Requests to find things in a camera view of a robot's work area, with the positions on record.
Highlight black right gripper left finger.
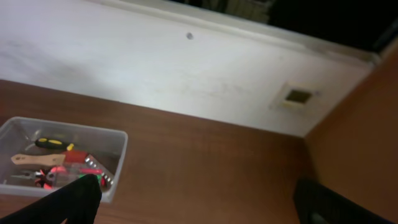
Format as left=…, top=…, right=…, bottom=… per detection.
left=1, top=174, right=102, bottom=224

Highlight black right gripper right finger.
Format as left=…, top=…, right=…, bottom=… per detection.
left=293, top=179, right=393, bottom=224

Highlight clear screwdriver set case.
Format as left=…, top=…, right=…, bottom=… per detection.
left=54, top=164, right=103, bottom=187

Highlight orange black needle nose pliers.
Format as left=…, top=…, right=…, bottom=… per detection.
left=11, top=167, right=67, bottom=190

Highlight orange scraper wooden handle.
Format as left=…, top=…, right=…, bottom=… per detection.
left=11, top=151, right=88, bottom=166

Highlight metal file black yellow handle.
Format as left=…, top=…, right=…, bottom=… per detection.
left=35, top=138, right=75, bottom=151

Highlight clear plastic container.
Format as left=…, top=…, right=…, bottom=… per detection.
left=1, top=117, right=128, bottom=203

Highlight red screwdriver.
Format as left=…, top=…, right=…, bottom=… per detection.
left=79, top=169, right=103, bottom=175

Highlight white wall socket plate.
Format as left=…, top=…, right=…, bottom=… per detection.
left=270, top=82, right=320, bottom=111

